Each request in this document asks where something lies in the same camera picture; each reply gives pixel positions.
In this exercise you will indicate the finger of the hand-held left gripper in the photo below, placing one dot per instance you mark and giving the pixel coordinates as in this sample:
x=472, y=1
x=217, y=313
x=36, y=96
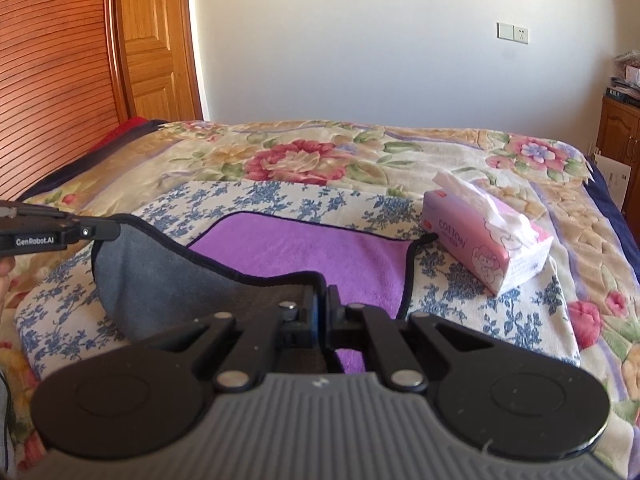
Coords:
x=100, y=231

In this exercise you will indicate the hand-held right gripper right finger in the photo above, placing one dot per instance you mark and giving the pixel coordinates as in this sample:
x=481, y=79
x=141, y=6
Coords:
x=334, y=326

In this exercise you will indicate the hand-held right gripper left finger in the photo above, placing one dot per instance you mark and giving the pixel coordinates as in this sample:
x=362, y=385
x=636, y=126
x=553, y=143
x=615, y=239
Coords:
x=309, y=321

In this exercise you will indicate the purple and grey towel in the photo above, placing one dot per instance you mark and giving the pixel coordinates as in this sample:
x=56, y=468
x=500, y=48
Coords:
x=300, y=255

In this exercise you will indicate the person's left hand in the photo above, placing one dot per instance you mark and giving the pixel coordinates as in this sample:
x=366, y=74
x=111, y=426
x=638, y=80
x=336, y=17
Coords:
x=4, y=271

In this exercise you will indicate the red cloth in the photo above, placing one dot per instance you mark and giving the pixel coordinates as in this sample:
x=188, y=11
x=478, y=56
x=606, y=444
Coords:
x=122, y=132

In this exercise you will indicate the white blue-flowered cloth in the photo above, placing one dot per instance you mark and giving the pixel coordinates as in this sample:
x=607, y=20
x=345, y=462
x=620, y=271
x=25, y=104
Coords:
x=280, y=200

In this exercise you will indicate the slatted wooden headboard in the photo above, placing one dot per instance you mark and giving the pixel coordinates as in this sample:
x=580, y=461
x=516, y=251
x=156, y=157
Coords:
x=55, y=70

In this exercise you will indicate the pink tissue pack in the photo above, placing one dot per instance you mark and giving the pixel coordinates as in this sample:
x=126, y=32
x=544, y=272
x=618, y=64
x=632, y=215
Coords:
x=482, y=245

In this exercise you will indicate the floral bed blanket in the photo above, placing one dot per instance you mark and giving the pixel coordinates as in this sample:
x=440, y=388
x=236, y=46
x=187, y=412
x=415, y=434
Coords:
x=350, y=152

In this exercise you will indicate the wooden door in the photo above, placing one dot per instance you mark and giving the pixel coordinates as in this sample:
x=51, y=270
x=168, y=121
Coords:
x=152, y=40

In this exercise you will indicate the white paper sheet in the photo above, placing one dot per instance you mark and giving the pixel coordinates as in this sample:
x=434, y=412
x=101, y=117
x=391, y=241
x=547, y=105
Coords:
x=612, y=175

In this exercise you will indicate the wooden cabinet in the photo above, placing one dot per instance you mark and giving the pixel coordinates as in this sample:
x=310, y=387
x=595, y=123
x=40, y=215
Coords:
x=622, y=130

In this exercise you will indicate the stack of books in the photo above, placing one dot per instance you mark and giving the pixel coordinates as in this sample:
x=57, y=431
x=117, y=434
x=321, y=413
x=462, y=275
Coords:
x=625, y=82

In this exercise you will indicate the white wall switch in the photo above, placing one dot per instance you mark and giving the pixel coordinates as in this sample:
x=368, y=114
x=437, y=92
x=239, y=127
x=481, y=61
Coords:
x=505, y=31

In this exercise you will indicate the white wall socket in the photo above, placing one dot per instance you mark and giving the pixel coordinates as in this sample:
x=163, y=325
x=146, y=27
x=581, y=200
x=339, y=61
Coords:
x=522, y=35

